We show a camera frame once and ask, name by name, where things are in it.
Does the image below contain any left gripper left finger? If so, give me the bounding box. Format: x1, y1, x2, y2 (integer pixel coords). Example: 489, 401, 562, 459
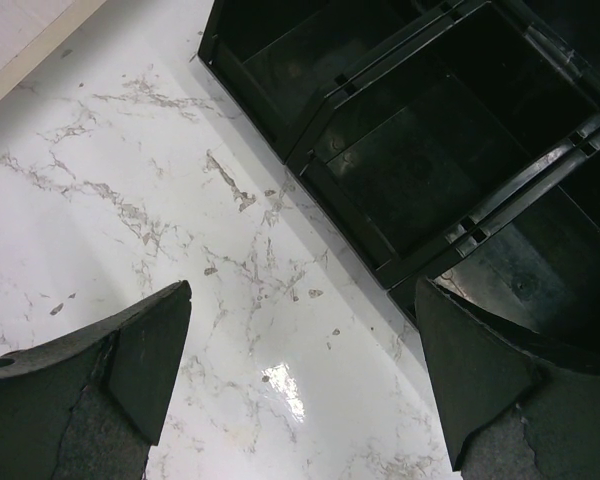
0, 281, 191, 479

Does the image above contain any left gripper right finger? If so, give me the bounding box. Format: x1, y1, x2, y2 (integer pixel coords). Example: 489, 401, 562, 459
416, 279, 600, 479

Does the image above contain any black compartment organizer tray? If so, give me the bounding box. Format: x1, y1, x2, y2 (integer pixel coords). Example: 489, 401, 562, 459
199, 1, 600, 352

